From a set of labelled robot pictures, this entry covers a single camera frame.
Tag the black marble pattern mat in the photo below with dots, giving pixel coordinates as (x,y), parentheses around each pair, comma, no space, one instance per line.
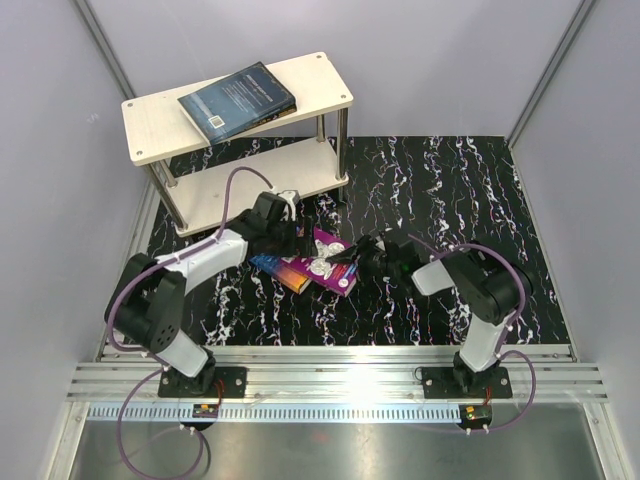
(444,190)

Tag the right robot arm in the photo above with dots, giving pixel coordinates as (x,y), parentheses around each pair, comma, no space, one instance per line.
(493,288)

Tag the blue Jane Eyre book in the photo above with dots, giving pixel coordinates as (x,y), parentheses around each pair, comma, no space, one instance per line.
(280,270)

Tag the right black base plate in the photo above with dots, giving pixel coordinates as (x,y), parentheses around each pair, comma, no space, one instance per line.
(458,383)

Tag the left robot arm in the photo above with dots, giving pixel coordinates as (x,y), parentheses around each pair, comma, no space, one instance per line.
(148,303)

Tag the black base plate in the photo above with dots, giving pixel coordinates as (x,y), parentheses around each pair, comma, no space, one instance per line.
(458,383)
(230,381)

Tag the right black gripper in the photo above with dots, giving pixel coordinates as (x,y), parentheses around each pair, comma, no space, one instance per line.
(365,245)

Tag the dark blue book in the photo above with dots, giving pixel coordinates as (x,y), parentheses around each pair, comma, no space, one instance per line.
(237,103)

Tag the aluminium mounting rail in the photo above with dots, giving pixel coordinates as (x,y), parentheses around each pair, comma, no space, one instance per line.
(360,375)

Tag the white slotted cable duct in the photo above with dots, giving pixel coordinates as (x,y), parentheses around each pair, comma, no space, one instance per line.
(276,413)

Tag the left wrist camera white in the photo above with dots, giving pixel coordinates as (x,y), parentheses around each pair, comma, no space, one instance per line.
(291,198)

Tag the white two-tier wooden shelf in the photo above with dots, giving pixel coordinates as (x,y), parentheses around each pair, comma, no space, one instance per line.
(198,183)

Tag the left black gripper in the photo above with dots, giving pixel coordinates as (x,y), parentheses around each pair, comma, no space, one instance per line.
(308,247)

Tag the purple puzzle book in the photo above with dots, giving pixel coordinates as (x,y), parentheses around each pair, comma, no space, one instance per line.
(338,278)

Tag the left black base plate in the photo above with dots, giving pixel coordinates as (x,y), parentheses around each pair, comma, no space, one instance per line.
(230,381)

